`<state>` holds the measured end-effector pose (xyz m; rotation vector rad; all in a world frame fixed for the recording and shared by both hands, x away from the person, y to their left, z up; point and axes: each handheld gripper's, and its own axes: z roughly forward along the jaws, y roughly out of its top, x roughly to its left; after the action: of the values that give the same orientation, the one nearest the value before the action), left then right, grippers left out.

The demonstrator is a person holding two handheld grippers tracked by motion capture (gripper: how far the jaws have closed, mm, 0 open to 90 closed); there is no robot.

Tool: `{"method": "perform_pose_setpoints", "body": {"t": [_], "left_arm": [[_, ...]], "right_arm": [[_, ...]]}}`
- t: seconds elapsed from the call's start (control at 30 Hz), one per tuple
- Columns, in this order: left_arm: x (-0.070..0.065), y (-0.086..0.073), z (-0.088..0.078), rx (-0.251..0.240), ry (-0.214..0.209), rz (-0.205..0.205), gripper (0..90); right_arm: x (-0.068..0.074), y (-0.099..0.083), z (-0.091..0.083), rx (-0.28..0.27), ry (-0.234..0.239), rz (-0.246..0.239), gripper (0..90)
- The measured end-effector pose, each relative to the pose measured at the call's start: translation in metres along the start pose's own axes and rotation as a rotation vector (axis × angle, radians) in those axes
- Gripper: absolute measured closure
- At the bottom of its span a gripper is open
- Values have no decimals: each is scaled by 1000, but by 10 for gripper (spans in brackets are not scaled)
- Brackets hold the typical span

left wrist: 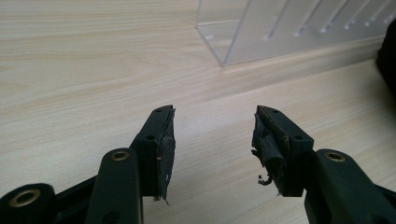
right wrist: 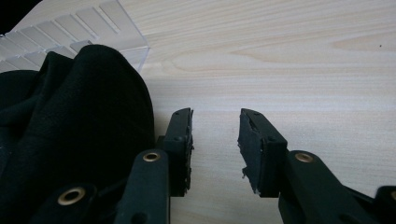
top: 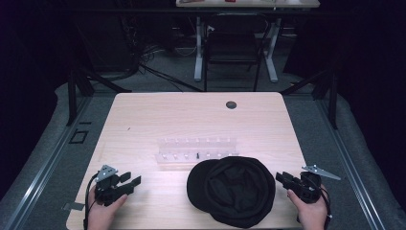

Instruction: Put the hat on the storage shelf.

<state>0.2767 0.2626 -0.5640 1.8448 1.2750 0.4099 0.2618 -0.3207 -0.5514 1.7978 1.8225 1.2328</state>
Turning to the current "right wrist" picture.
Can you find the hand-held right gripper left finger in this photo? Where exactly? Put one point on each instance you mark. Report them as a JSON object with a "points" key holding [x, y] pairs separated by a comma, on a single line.
{"points": [[179, 149]]}

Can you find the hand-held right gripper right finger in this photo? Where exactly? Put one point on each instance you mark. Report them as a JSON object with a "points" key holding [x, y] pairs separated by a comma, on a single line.
{"points": [[260, 155]]}

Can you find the black cloth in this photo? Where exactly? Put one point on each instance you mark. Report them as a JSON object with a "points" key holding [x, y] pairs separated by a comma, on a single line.
{"points": [[71, 130]]}

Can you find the clear plastic slotted container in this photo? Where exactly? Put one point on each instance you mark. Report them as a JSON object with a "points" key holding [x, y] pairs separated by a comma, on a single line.
{"points": [[77, 28]]}

